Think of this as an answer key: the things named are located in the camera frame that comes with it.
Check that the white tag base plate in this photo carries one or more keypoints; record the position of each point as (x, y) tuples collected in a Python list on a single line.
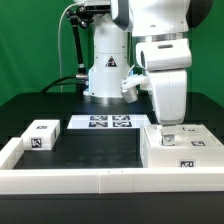
[(107, 121)]

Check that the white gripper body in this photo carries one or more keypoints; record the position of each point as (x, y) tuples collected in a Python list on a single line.
[(165, 63)]

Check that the white door panel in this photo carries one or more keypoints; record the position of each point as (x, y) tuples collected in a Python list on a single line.
[(154, 135), (195, 136)]

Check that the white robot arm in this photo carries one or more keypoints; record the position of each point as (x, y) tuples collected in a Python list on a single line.
[(129, 22)]

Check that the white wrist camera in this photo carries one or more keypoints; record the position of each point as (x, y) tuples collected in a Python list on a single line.
[(128, 87)]

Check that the white cabinet body box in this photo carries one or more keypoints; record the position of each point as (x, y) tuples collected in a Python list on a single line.
[(176, 156)]

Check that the white U-shaped fence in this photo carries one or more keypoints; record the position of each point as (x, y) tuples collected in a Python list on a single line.
[(100, 181)]

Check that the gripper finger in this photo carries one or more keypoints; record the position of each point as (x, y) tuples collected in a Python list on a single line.
[(168, 135)]

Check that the white cabinet top block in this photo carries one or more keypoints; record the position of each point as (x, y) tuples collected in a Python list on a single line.
[(41, 135)]

